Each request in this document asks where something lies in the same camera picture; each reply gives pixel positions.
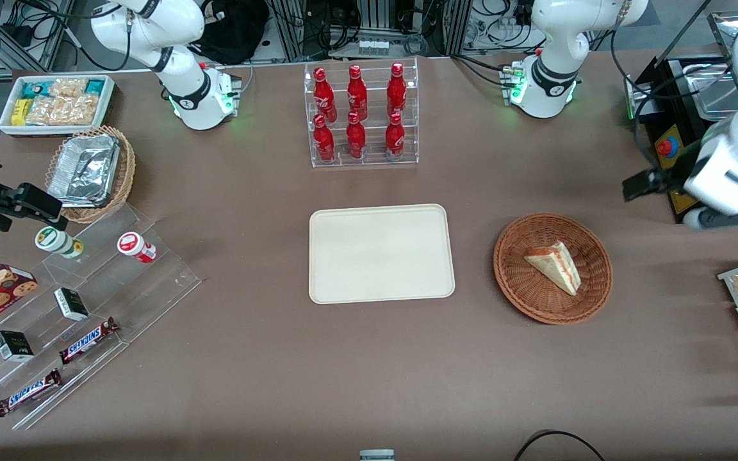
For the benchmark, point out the green label yogurt bottle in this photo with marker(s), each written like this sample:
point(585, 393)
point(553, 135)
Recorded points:
point(55, 241)

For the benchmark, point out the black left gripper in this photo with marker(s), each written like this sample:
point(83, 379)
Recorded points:
point(671, 177)

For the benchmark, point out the black food warmer machine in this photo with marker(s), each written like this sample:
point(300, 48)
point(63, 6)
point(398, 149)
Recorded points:
point(667, 102)

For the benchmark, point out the clear acrylic bottle rack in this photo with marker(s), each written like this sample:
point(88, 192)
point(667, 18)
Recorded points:
point(341, 161)

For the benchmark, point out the small light wicker basket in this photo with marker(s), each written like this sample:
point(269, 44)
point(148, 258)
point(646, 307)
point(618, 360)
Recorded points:
point(127, 173)

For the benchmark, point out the red cola bottle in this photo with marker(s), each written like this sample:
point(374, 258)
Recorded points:
point(396, 89)
point(357, 93)
point(394, 136)
point(323, 93)
point(355, 137)
point(323, 141)

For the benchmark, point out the triangular sandwich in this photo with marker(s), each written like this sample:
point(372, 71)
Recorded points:
point(555, 266)

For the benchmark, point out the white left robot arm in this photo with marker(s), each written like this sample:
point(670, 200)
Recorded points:
point(555, 38)

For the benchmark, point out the small grey device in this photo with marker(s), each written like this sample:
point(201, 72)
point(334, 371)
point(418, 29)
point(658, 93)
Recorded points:
point(377, 455)

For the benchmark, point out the steel warmer pan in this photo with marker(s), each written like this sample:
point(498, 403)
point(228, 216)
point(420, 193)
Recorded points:
point(715, 89)

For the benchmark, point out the white rectangular snack box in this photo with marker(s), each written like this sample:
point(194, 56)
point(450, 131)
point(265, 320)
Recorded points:
point(4, 125)

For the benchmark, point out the beige plastic tray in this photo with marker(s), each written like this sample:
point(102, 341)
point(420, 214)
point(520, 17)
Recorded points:
point(382, 253)

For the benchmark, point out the small black carton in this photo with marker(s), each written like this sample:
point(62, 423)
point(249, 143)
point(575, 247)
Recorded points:
point(13, 346)
point(71, 304)

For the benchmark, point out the yellow snack packet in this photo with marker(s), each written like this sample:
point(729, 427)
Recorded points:
point(18, 112)

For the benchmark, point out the large brown wicker basket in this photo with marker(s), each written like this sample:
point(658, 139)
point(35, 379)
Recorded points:
point(523, 288)

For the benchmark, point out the black bag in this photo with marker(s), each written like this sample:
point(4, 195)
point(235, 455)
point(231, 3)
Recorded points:
point(234, 32)

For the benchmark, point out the red label yogurt bottle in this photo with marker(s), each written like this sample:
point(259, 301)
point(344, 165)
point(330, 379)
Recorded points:
point(133, 246)

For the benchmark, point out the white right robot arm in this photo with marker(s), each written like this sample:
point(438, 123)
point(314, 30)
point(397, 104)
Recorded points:
point(151, 32)

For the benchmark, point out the aluminium foil container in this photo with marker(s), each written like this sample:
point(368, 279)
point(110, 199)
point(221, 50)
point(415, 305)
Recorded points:
point(84, 169)

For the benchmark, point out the clear acrylic stepped display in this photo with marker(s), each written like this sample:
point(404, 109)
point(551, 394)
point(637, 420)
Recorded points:
point(151, 288)

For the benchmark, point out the aluminium frame rack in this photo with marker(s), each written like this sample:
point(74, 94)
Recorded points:
point(292, 25)

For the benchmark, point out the snickers chocolate bar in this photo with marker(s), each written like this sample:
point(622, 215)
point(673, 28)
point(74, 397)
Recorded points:
point(28, 392)
point(87, 340)

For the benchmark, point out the teal snack packet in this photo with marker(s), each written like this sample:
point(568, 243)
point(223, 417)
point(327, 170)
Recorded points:
point(95, 86)
point(34, 89)

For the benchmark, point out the white power strip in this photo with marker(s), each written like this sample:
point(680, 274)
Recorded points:
point(373, 47)

